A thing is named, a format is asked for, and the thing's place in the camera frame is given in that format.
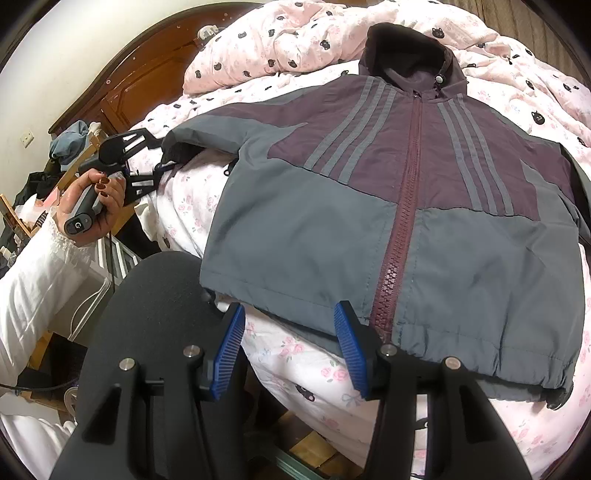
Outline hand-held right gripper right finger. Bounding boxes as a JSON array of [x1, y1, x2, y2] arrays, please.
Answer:
[[333, 301, 550, 480]]

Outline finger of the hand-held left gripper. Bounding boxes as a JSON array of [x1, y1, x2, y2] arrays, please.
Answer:
[[124, 162, 180, 205], [111, 129, 163, 168]]

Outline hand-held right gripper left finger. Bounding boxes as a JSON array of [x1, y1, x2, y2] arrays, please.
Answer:
[[48, 302, 246, 480]]

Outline grey and maroon hooded jacket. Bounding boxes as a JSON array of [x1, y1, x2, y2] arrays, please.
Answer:
[[161, 21, 583, 411]]

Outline person's left forearm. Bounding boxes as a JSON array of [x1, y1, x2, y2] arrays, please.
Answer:
[[0, 217, 100, 374]]

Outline person's left hand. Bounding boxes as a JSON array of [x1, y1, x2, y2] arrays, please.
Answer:
[[53, 168, 128, 241]]

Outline blue cloth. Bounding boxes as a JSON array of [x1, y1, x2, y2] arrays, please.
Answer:
[[50, 121, 100, 163]]

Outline brown wooden headboard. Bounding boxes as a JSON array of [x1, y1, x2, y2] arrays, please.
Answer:
[[48, 2, 259, 139]]

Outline white plastic box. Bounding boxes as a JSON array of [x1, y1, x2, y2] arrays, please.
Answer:
[[48, 240, 140, 354]]

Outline pink cat print quilt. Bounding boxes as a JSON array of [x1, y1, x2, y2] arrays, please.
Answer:
[[131, 0, 591, 480]]

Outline person's white top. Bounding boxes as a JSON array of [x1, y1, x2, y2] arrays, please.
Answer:
[[0, 410, 77, 480]]

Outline green metal handle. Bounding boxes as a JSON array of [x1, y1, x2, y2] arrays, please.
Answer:
[[274, 455, 363, 480]]

